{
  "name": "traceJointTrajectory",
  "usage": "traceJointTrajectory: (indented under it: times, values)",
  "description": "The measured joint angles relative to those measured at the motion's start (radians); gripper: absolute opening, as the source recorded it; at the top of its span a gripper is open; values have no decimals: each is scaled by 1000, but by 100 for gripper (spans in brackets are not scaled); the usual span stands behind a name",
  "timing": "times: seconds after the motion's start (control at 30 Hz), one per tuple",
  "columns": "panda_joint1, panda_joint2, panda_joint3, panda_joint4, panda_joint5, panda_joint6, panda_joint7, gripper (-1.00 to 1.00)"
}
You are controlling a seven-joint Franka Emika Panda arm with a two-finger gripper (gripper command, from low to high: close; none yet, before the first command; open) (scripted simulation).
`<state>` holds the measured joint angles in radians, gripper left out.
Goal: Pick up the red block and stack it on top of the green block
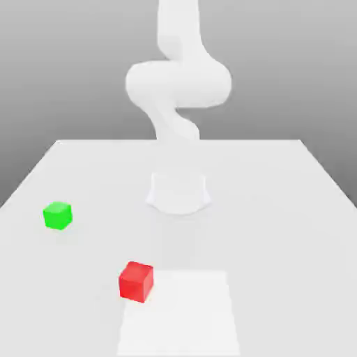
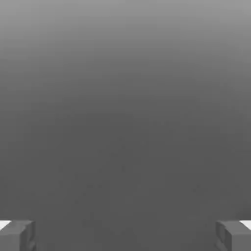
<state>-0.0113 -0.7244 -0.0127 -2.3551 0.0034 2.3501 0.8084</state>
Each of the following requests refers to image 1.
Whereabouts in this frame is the small red cube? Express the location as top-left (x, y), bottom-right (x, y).
top-left (118, 260), bottom-right (155, 304)

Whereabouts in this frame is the small green cube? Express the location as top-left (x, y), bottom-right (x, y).
top-left (42, 201), bottom-right (74, 231)

